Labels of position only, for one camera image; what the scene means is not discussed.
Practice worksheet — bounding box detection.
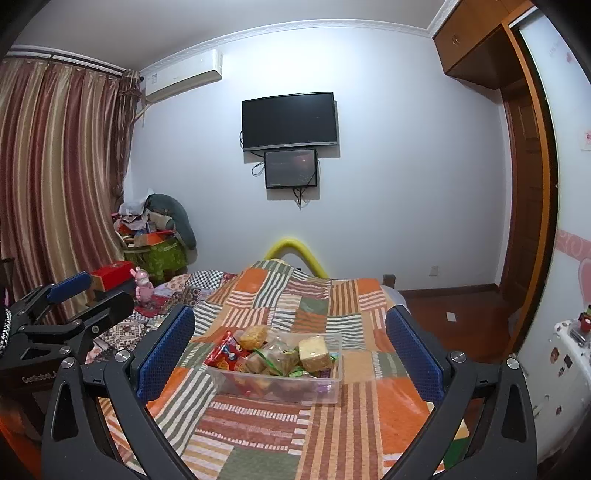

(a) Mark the white fridge with stickers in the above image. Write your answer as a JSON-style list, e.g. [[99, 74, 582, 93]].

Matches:
[[530, 318, 591, 459]]

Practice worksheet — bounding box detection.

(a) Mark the pile of clutter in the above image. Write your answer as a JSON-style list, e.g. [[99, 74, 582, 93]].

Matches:
[[112, 198, 178, 247]]

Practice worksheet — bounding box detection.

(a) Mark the yellow foam tube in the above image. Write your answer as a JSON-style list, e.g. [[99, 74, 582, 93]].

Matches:
[[263, 237, 330, 280]]

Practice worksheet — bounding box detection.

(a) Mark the wooden door frame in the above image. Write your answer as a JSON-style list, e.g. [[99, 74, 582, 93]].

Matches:
[[503, 21, 562, 356]]

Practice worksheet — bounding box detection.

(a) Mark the wooden overhead cabinet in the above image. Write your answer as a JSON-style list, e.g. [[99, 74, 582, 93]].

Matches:
[[433, 0, 537, 92]]

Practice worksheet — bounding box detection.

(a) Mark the wooden door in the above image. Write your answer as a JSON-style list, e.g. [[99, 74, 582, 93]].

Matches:
[[500, 88, 546, 335]]

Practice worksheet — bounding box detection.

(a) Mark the large black wall television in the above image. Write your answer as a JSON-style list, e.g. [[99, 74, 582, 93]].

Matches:
[[241, 91, 339, 152]]

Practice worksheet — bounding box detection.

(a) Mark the white wardrobe door pink print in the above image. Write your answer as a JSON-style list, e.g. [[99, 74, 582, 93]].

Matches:
[[517, 18, 591, 324]]

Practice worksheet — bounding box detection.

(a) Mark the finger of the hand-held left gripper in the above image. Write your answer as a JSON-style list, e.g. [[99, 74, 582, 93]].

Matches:
[[8, 270, 94, 329], [18, 291, 136, 365]]

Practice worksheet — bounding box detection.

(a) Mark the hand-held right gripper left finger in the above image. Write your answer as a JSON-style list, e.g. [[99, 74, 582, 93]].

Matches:
[[41, 302, 199, 480]]

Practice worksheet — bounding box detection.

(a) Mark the striped patchwork blanket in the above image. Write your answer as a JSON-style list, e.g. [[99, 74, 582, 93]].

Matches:
[[95, 259, 446, 480]]

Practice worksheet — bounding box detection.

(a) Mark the brown bread clear packet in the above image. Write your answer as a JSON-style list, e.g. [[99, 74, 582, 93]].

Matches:
[[264, 342, 302, 376], [243, 352, 269, 376]]

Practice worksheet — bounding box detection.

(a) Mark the green cardboard box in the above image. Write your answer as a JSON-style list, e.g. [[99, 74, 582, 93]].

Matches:
[[124, 240, 188, 285]]

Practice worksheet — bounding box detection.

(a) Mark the checkered patterned bedsheet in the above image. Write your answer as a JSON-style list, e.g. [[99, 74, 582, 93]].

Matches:
[[92, 269, 237, 365]]

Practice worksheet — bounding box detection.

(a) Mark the red snack packet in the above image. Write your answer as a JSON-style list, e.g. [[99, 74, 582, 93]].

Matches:
[[206, 329, 252, 372]]

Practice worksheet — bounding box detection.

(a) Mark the yellow sponge cake packet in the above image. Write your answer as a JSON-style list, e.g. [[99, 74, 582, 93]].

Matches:
[[298, 335, 334, 373]]

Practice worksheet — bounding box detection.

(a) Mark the white air conditioner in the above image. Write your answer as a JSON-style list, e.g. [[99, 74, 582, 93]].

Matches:
[[139, 50, 223, 103]]

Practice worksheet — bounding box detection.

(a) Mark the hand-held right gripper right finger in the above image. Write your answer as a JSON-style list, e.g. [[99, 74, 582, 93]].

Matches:
[[381, 305, 539, 480]]

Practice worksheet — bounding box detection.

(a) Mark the small black wall monitor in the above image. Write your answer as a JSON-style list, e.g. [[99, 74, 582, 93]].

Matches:
[[264, 148, 320, 190]]

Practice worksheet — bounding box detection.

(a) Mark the red box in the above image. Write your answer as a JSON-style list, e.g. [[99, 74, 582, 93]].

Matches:
[[90, 260, 136, 293]]

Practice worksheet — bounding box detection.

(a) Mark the pink plush toy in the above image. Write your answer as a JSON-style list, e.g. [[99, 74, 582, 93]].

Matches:
[[133, 266, 156, 304]]

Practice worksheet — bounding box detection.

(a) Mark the curtain rod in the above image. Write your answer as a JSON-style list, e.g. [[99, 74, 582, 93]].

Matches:
[[6, 45, 129, 75]]

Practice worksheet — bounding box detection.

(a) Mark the clear plastic bin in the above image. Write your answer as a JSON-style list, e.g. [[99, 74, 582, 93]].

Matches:
[[203, 328, 344, 406]]

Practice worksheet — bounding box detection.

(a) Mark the striped brown curtain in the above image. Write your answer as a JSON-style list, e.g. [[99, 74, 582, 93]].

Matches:
[[0, 60, 142, 334]]

